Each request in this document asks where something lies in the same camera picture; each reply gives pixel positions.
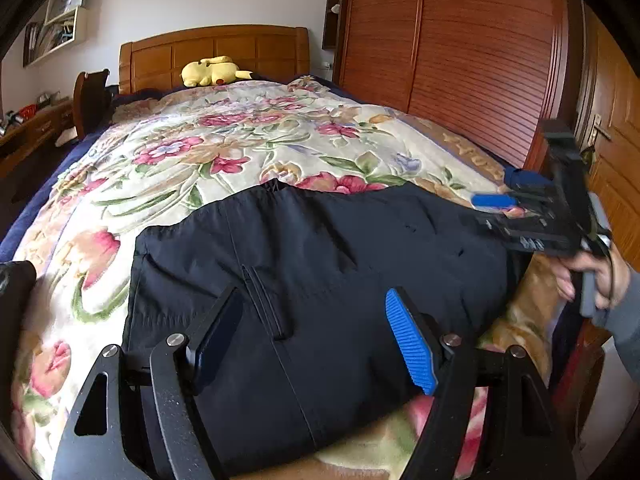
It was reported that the black trench coat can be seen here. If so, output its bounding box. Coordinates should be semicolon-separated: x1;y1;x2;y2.
122;180;530;474

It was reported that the person's right hand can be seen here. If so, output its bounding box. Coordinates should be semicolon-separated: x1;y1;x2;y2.
550;245;630;309

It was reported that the wooden louvered wardrobe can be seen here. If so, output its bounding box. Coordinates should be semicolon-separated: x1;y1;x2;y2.
329;0;582;171

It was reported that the wooden door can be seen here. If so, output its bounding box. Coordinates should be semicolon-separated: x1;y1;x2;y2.
578;6;640;269

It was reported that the folded dark grey jacket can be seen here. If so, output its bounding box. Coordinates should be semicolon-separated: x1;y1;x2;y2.
0;261;37;428

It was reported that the blue bed sheet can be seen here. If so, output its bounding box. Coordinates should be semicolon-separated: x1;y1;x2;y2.
1;128;105;262

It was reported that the wooden headboard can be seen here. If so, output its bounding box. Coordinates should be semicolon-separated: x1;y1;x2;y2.
118;25;310;94

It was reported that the floral bed blanket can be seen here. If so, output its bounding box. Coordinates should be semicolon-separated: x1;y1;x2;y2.
8;75;561;480

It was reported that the yellow plush toy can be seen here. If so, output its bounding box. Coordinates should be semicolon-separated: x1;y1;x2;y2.
181;55;254;88

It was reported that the long wooden desk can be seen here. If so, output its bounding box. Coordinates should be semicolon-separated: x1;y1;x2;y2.
1;99;74;179

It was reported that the wooden chair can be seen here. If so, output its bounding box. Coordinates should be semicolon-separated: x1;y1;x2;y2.
73;68;110;141

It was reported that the red bowl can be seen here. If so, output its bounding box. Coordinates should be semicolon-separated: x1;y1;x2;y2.
18;104;37;119

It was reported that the white wall shelf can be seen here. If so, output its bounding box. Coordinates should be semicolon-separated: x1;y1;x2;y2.
23;0;88;67

